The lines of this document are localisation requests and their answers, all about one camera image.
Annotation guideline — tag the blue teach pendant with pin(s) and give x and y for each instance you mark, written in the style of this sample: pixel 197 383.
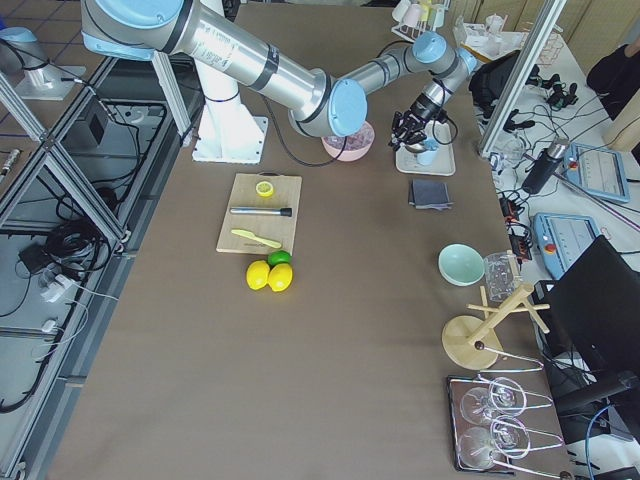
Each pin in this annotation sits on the blue teach pendant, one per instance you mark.
pixel 597 170
pixel 562 238

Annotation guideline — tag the metal ice scoop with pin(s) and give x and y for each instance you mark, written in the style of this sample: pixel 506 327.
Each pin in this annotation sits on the metal ice scoop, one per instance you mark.
pixel 428 144

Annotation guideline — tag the whole lemon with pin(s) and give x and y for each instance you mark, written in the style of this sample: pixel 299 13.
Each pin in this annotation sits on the whole lemon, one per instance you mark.
pixel 280 277
pixel 257 274

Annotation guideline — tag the pink bowl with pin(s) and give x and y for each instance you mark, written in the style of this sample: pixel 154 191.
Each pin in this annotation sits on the pink bowl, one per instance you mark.
pixel 343 156

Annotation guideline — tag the grey folded cloth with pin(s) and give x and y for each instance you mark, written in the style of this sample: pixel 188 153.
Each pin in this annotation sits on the grey folded cloth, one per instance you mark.
pixel 429 194

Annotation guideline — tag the light blue cup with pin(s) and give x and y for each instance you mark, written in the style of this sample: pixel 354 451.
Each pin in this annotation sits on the light blue cup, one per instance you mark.
pixel 426 157

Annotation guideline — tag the black tray with glasses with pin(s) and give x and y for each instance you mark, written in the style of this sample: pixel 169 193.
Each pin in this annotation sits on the black tray with glasses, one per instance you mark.
pixel 489 435

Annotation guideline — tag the cream rabbit tray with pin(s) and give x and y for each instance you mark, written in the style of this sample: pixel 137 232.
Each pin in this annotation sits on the cream rabbit tray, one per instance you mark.
pixel 444 165

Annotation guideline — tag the pile of clear ice cubes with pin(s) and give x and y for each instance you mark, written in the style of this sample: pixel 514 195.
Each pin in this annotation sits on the pile of clear ice cubes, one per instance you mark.
pixel 358 141

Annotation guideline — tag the steel muddler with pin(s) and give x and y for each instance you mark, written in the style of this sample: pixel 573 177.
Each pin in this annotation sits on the steel muddler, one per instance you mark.
pixel 281 212

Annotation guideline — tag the green lime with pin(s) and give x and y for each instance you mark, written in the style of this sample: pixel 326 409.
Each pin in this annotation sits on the green lime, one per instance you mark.
pixel 279 257

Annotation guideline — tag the glass jar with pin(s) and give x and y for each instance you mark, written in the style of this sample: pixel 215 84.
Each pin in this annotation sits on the glass jar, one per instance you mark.
pixel 501 275

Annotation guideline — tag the lower whole lemon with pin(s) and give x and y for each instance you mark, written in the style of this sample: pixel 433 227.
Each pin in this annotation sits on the lower whole lemon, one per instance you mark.
pixel 280 277

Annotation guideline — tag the black thermos bottle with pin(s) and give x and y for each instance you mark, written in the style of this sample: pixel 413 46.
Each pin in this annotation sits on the black thermos bottle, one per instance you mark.
pixel 545 165

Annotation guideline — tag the green bowl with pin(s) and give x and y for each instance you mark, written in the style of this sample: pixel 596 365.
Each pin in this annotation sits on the green bowl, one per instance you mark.
pixel 461 265

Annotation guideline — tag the wooden cutting board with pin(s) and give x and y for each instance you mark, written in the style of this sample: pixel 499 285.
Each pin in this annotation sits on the wooden cutting board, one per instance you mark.
pixel 282 229

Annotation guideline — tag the wooden mug tree stand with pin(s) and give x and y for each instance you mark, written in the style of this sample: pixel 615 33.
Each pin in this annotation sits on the wooden mug tree stand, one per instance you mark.
pixel 472 343

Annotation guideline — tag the white wire cup rack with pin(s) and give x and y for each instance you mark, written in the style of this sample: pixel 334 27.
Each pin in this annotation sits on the white wire cup rack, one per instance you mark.
pixel 415 17

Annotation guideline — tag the upper whole lemon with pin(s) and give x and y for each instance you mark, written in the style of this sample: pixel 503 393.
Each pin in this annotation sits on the upper whole lemon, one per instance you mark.
pixel 257 274

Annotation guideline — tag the person in dark clothes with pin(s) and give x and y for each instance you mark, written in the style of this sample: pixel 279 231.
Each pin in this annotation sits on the person in dark clothes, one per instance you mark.
pixel 615 78

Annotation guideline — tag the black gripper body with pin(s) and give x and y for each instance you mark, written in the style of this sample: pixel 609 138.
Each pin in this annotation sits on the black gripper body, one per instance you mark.
pixel 419 112

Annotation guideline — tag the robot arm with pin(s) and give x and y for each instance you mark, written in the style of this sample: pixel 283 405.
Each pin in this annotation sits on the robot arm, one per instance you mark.
pixel 319 105

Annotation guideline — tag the aluminium frame post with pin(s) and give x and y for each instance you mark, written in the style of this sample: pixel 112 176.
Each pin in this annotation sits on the aluminium frame post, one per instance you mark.
pixel 530 52

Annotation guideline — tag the yellow plastic knife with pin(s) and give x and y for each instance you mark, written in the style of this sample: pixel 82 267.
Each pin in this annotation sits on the yellow plastic knife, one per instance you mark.
pixel 246 234

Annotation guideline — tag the black monitor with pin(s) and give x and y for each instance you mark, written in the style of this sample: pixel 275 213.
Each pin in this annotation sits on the black monitor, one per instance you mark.
pixel 597 303

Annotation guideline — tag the half lemon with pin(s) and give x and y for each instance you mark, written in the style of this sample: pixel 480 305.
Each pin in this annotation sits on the half lemon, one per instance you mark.
pixel 264 189

